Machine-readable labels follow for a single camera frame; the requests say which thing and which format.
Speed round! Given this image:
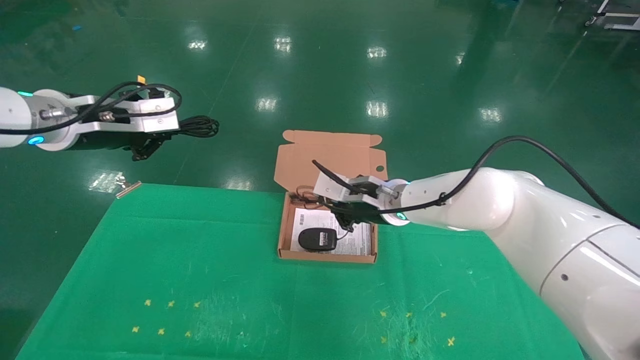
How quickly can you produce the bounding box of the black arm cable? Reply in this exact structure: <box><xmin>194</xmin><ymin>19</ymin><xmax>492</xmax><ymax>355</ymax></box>
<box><xmin>0</xmin><ymin>82</ymin><xmax>183</xmax><ymax>136</ymax></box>
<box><xmin>312</xmin><ymin>135</ymin><xmax>640</xmax><ymax>228</ymax></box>

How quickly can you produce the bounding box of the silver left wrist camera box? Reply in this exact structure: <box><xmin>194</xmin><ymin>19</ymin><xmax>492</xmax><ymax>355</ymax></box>
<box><xmin>75</xmin><ymin>94</ymin><xmax>181</xmax><ymax>134</ymax></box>

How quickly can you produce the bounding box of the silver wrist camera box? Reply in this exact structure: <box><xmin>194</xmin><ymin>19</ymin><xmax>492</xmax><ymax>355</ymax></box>
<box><xmin>313</xmin><ymin>171</ymin><xmax>398</xmax><ymax>205</ymax></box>
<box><xmin>75</xmin><ymin>94</ymin><xmax>181</xmax><ymax>134</ymax></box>

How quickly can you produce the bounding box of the black data cable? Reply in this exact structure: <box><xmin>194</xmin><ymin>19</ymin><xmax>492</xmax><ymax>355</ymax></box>
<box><xmin>177</xmin><ymin>115</ymin><xmax>220</xmax><ymax>139</ymax></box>

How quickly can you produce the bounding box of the silver binder clip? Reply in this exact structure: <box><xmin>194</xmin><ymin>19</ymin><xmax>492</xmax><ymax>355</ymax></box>
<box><xmin>115</xmin><ymin>175</ymin><xmax>143</xmax><ymax>200</ymax></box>

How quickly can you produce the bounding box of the brown cardboard box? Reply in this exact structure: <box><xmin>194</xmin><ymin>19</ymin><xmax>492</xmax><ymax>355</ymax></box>
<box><xmin>273</xmin><ymin>130</ymin><xmax>388</xmax><ymax>264</ymax></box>

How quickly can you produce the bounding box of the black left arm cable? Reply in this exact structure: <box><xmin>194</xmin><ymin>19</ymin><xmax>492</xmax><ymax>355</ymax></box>
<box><xmin>0</xmin><ymin>82</ymin><xmax>183</xmax><ymax>136</ymax></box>

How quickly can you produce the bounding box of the white metal frame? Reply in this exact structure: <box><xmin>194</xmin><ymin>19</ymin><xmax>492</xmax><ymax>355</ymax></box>
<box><xmin>585</xmin><ymin>0</ymin><xmax>640</xmax><ymax>32</ymax></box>

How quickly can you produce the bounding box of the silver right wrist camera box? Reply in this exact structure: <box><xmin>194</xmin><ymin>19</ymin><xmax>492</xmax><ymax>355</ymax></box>
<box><xmin>313</xmin><ymin>171</ymin><xmax>398</xmax><ymax>205</ymax></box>

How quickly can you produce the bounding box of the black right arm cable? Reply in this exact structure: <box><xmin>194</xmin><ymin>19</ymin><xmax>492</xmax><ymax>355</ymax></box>
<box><xmin>312</xmin><ymin>135</ymin><xmax>640</xmax><ymax>228</ymax></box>

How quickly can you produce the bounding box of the green cloth mat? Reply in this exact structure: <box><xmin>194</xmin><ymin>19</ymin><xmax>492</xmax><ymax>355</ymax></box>
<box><xmin>15</xmin><ymin>182</ymin><xmax>586</xmax><ymax>360</ymax></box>

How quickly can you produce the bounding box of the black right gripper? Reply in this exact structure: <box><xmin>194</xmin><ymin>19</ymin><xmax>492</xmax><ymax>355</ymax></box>
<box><xmin>320</xmin><ymin>197</ymin><xmax>401</xmax><ymax>234</ymax></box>

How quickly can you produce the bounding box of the white printed leaflet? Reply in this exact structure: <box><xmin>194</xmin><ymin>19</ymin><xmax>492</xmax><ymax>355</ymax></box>
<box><xmin>290</xmin><ymin>207</ymin><xmax>373</xmax><ymax>257</ymax></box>

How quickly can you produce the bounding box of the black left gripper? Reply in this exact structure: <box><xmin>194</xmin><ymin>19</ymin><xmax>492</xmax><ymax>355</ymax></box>
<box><xmin>72</xmin><ymin>130</ymin><xmax>180</xmax><ymax>162</ymax></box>

